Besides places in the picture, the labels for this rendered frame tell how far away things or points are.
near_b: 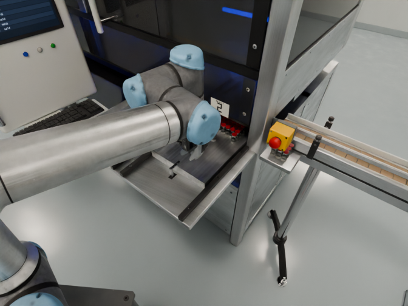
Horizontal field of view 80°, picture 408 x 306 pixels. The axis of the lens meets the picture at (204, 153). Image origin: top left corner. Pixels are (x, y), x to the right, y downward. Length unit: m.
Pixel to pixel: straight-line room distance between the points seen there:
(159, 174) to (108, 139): 0.57
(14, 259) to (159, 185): 0.44
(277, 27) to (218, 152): 0.48
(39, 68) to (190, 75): 0.96
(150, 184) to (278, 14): 0.64
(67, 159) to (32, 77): 1.09
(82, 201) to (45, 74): 1.01
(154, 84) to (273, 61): 0.39
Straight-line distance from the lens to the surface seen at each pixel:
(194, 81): 0.58
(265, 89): 0.81
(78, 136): 0.35
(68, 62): 1.45
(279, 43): 0.75
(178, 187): 0.87
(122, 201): 1.97
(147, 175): 0.92
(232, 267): 1.68
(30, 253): 0.70
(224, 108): 0.94
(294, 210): 1.36
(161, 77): 0.52
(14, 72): 1.39
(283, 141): 0.88
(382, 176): 1.02
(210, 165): 0.92
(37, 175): 0.34
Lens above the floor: 1.58
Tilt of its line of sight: 46 degrees down
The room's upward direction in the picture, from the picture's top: straight up
